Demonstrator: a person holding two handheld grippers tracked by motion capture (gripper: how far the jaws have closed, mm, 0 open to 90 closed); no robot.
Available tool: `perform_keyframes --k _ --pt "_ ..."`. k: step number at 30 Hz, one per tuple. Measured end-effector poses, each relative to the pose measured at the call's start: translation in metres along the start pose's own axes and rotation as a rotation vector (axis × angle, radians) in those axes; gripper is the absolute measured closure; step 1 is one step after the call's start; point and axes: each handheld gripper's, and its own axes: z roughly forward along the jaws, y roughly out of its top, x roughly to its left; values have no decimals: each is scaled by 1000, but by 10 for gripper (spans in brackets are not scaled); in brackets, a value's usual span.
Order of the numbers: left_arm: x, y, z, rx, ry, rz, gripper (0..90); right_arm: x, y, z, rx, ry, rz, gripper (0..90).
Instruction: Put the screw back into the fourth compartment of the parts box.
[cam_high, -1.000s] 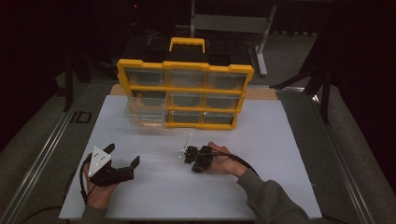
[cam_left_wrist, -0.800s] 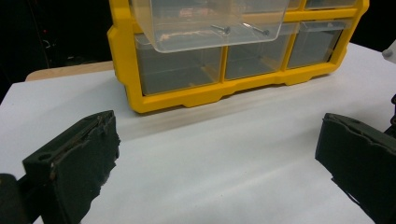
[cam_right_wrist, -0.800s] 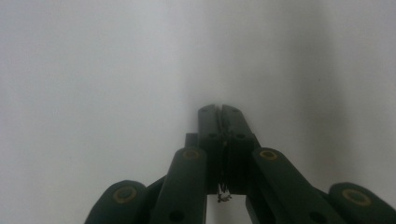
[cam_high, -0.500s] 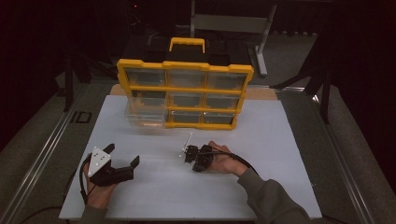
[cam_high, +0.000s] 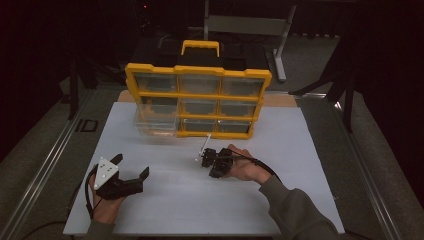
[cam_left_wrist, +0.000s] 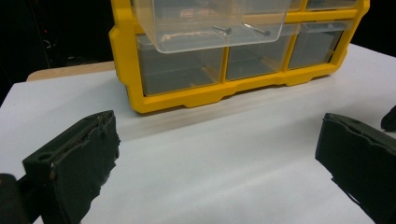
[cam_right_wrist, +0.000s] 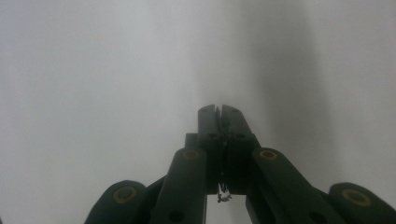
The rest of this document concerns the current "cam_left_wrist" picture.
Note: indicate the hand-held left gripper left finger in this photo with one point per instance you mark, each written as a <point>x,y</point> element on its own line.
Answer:
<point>71,161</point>

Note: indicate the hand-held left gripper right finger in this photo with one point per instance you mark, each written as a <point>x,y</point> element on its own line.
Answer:
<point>361,161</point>

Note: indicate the yellow plastic drawer cabinet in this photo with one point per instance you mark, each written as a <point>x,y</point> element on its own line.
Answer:
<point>174,101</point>

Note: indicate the small metal screw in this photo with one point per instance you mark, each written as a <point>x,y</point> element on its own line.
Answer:
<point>258,30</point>
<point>222,29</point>

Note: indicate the clear plastic screw drawer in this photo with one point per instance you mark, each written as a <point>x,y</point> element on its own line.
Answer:
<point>186,18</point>

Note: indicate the set of clear cabinet drawers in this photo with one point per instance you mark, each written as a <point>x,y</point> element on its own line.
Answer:
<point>255,62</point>

